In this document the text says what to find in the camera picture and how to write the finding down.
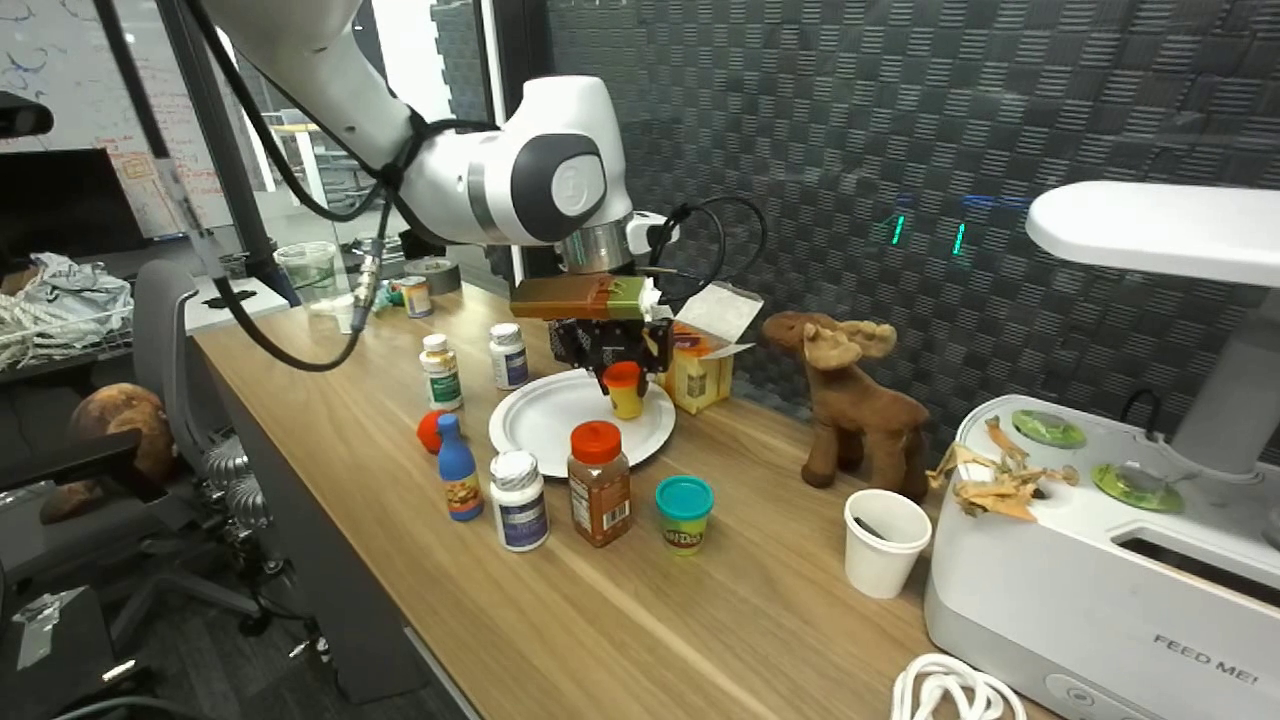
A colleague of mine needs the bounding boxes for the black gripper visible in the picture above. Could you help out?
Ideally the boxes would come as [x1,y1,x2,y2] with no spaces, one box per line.
[564,313,672,398]

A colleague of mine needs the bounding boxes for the orange lid dough tub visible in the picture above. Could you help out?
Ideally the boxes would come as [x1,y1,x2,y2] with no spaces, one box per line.
[600,355,652,424]

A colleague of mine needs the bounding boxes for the red lid spice jar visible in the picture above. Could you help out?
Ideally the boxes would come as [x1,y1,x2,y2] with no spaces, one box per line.
[564,422,637,553]

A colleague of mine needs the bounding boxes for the teal lid dough tub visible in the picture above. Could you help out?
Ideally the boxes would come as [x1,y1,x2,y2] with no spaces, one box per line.
[652,474,721,553]

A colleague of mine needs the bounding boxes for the large white pill bottle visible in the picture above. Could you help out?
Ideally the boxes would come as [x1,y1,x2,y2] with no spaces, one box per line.
[483,454,553,556]

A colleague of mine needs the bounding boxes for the white paper plate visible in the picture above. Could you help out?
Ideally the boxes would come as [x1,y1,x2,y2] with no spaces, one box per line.
[483,368,680,482]

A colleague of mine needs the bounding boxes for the yellow open cardboard box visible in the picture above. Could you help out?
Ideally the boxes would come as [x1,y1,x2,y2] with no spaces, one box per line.
[655,278,767,415]

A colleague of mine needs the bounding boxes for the small white pill bottle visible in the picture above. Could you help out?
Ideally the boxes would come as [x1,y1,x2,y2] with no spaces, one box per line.
[483,320,533,393]

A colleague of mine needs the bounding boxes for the green label white bottle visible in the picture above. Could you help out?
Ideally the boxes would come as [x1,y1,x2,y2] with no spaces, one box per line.
[417,332,469,415]

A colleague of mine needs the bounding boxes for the dark round container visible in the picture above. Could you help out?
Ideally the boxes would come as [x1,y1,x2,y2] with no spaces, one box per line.
[404,256,465,301]

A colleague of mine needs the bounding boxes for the red strawberry toy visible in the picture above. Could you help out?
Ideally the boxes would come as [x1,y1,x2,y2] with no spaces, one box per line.
[413,408,452,460]

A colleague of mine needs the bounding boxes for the small tin can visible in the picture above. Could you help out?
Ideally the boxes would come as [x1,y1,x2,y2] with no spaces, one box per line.
[390,274,434,320]

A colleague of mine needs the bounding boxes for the brown moose plush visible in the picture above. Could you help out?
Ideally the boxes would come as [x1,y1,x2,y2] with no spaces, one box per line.
[760,309,931,502]

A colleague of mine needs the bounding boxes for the white paper cup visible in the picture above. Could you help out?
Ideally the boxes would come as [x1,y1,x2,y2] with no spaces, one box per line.
[841,483,937,604]

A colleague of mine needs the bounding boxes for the dried plant roots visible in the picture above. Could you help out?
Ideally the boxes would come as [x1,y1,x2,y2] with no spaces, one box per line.
[927,411,1080,524]

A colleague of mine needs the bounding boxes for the black metal pole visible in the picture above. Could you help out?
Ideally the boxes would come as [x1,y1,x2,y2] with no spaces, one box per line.
[151,0,305,309]

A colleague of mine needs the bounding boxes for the green fruit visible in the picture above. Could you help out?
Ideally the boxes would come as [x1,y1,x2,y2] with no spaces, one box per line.
[1009,405,1087,454]

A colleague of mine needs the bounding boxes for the black office chair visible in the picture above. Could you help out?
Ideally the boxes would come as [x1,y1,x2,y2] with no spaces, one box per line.
[0,251,334,720]

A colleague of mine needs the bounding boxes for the brown plush toy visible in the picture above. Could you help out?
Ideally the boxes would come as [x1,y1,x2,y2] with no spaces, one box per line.
[36,381,184,529]

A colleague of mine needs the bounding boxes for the white hydroponic garden appliance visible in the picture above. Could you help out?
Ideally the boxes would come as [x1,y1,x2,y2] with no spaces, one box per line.
[918,180,1280,720]

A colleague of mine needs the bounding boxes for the green plant pod lid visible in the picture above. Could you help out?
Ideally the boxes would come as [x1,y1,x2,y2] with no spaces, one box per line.
[1087,460,1186,515]

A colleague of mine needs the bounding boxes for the white cloth pile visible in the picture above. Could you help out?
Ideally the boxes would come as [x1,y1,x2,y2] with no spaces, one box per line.
[0,251,138,377]

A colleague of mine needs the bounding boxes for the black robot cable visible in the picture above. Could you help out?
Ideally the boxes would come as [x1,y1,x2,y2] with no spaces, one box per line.
[176,0,770,377]

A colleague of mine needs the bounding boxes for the white coiled cable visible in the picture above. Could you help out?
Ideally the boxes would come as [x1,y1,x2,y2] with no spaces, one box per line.
[889,648,1028,720]

